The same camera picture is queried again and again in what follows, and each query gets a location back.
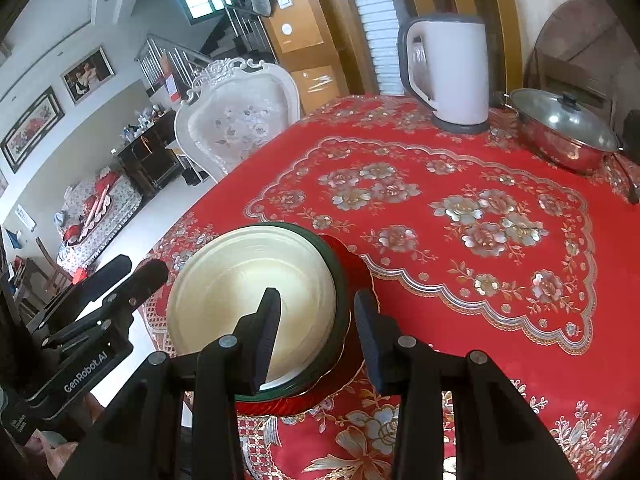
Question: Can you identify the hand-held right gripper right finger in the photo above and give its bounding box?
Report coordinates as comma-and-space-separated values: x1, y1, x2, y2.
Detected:
353, 289, 578, 480

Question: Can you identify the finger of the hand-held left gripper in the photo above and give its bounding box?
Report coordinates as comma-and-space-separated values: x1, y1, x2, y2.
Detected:
25, 254, 133, 333
42, 259, 170, 350

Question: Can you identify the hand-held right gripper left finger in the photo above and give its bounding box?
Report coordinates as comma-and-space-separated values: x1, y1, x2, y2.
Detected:
59, 287, 282, 480

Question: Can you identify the green plastic bowl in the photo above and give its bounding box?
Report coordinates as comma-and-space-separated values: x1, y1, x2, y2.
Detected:
232, 221, 352, 403

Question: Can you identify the cream ribbed plastic bowl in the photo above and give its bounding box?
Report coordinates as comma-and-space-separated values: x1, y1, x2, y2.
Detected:
166, 226, 337, 393

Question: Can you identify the red glass plate with sticker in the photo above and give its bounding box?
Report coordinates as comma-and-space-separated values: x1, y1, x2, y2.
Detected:
235, 234, 383, 417

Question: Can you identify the sofa with floral cover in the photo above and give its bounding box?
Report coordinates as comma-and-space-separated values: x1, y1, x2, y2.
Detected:
54, 167, 143, 268

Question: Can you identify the dark wooden sideboard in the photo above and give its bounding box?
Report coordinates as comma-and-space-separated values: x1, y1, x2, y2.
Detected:
114, 110, 183, 201

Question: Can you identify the framed floral picture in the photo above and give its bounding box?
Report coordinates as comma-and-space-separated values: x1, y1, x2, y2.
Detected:
0, 86, 66, 174

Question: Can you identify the white ornate chair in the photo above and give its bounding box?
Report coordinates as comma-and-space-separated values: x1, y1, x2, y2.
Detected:
174, 57, 301, 183

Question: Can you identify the framed photo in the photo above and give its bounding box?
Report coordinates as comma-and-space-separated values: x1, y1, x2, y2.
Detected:
61, 46, 115, 106

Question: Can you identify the metal stair railing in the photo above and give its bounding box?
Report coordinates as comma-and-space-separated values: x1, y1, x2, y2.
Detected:
135, 0, 281, 97

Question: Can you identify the stainless steel pot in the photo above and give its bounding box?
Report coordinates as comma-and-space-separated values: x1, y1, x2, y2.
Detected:
495, 88, 626, 176

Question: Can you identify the cardboard box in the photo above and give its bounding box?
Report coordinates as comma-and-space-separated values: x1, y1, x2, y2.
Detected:
237, 0, 347, 117

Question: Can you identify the white electric kettle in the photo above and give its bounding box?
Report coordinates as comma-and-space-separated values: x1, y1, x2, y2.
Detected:
397, 15, 491, 135

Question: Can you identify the white slatted panel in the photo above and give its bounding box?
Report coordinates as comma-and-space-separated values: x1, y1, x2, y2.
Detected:
342, 0, 407, 97

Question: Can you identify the round wooden tabletop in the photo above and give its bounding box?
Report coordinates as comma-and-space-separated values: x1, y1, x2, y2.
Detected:
522, 0, 640, 111

